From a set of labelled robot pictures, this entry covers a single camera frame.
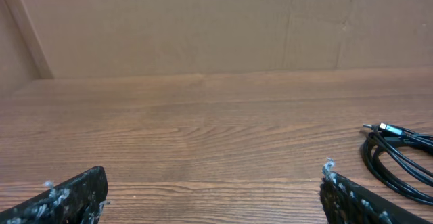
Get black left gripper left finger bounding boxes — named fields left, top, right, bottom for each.
left=1, top=166, right=110, bottom=224

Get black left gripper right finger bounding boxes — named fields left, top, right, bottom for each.
left=319, top=158, right=431, bottom=224

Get black USB cable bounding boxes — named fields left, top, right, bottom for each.
left=359, top=122, right=433, bottom=206

